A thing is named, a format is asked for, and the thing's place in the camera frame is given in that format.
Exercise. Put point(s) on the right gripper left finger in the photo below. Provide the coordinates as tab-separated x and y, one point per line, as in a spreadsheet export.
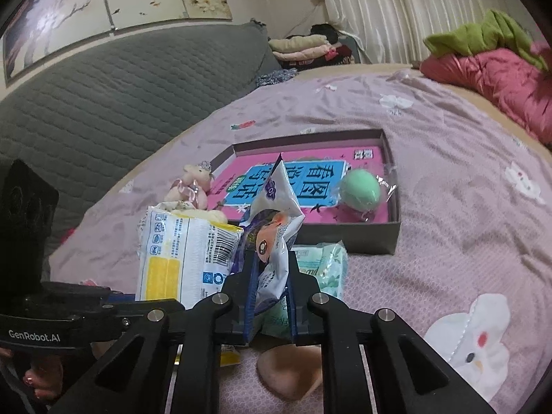
164	357

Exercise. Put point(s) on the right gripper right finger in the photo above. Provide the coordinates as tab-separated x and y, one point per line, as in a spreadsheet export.
373	362

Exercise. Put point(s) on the white yellow tissue pack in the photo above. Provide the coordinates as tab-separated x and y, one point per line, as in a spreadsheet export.
183	258

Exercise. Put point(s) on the orange makeup sponge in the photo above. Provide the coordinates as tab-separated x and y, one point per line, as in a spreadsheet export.
291	372

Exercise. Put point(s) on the green tissue pack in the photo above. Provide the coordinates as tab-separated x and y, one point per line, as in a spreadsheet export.
327	262

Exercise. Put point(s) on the beige mouse plush pink dress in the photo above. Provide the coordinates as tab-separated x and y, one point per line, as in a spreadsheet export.
192	187

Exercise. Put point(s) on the purple cartoon snack bag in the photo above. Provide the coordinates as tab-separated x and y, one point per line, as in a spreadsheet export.
270	227

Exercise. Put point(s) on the green sponge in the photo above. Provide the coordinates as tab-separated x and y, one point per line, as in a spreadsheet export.
364	193

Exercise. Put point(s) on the person's left hand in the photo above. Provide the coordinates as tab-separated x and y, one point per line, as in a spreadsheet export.
44	377

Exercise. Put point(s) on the pink patterned bedsheet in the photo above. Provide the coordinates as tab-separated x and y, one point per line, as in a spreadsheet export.
403	194

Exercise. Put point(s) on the shallow dark cardboard box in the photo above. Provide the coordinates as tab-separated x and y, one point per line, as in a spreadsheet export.
375	237

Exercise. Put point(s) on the pink blue book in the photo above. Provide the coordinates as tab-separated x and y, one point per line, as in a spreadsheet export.
314	174

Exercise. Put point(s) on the grey quilted headboard cover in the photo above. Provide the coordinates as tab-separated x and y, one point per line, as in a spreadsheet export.
87	121

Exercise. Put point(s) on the blue patterned cloth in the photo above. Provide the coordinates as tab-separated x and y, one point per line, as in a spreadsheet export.
275	77

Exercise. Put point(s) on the stack of folded clothes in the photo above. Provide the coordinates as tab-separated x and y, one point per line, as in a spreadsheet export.
324	46

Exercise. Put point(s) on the red pink comforter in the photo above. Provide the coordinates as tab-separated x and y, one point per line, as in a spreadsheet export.
511	84

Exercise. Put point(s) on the white striped curtain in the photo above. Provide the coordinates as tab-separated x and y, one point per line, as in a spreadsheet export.
392	31

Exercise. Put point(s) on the green garment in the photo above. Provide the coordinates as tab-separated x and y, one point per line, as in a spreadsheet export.
497	30

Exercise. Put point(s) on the wall painting panels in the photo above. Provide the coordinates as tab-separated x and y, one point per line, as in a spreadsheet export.
40	28

